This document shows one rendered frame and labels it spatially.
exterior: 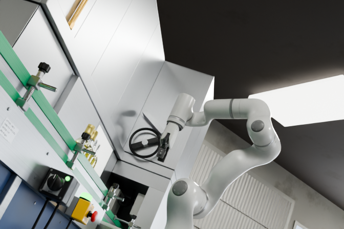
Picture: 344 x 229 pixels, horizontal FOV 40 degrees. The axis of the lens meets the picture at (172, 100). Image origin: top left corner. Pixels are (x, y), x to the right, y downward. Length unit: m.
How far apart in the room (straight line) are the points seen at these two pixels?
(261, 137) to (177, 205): 0.42
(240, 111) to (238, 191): 4.26
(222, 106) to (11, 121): 1.13
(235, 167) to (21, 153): 0.94
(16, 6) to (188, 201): 0.95
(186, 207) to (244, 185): 4.50
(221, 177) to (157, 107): 1.39
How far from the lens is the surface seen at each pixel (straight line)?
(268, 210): 6.62
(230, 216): 6.18
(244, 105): 2.03
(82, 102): 2.19
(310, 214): 7.29
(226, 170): 1.91
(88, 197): 1.71
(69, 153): 1.59
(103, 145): 2.67
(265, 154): 1.97
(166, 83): 3.30
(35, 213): 1.54
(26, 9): 1.72
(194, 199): 1.86
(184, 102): 2.17
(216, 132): 6.14
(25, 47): 1.70
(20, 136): 1.22
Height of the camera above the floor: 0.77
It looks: 23 degrees up
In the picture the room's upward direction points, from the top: 24 degrees clockwise
